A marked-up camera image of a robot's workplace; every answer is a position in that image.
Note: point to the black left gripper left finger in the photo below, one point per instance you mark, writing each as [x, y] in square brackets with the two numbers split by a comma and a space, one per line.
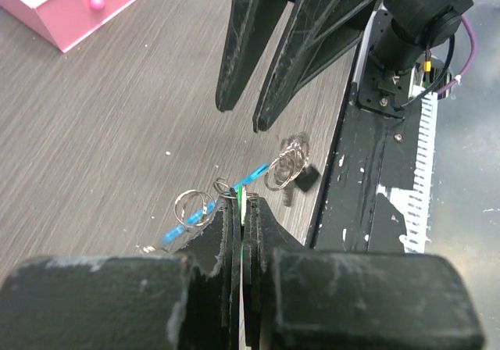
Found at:
[144, 301]

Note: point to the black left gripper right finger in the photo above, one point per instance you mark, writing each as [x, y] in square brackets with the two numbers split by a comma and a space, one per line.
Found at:
[299, 298]

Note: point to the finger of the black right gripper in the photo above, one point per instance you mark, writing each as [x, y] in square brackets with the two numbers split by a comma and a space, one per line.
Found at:
[251, 24]
[318, 32]

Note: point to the blue key holder handle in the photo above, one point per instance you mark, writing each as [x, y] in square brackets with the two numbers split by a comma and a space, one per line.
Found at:
[202, 216]

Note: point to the black head key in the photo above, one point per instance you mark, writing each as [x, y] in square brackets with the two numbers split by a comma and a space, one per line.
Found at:
[304, 182]

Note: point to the green key tag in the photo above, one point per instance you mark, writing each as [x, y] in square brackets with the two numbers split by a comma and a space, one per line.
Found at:
[240, 209]

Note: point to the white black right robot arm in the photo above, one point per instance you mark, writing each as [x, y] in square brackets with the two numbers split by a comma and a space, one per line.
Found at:
[415, 27]

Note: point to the pink open drawer box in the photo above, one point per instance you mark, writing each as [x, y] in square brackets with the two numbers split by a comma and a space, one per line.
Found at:
[65, 23]

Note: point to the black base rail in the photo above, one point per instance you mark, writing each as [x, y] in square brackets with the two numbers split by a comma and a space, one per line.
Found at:
[370, 169]

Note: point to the white slotted cable duct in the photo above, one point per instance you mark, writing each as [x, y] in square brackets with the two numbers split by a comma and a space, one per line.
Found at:
[418, 199]

